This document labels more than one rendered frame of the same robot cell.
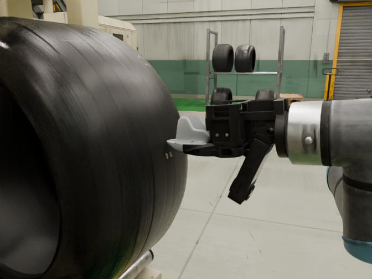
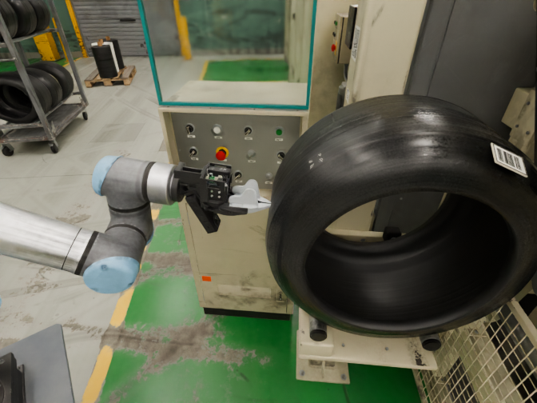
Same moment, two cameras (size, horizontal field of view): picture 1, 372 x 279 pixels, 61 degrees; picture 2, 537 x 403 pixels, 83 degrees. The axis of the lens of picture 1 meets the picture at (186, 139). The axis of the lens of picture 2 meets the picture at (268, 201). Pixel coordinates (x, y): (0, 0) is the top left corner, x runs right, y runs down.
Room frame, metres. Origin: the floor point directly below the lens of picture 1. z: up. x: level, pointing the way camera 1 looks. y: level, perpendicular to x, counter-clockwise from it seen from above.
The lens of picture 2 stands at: (1.04, -0.19, 1.63)
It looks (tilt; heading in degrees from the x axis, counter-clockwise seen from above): 35 degrees down; 157
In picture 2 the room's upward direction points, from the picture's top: straight up
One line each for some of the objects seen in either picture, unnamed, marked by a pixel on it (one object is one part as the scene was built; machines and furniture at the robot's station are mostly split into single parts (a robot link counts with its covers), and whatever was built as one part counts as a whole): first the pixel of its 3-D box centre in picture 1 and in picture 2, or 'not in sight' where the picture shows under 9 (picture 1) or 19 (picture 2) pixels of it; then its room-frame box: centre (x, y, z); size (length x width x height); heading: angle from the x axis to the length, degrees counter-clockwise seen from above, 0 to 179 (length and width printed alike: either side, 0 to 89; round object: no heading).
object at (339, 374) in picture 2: not in sight; (321, 353); (0.38, 0.41, 0.02); 0.27 x 0.27 x 0.04; 62
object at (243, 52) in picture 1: (243, 83); not in sight; (5.91, -1.07, 0.96); 1.33 x 0.64 x 1.92; 70
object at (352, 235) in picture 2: not in sight; (354, 243); (0.45, 0.39, 0.90); 0.40 x 0.03 x 0.10; 62
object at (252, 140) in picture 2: not in sight; (245, 215); (-0.17, 0.20, 0.63); 0.56 x 0.41 x 1.27; 62
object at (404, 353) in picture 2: not in sight; (356, 305); (0.61, 0.31, 0.80); 0.37 x 0.36 x 0.02; 62
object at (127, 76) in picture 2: not in sight; (108, 59); (-6.53, -0.54, 0.38); 1.20 x 0.80 x 0.76; 170
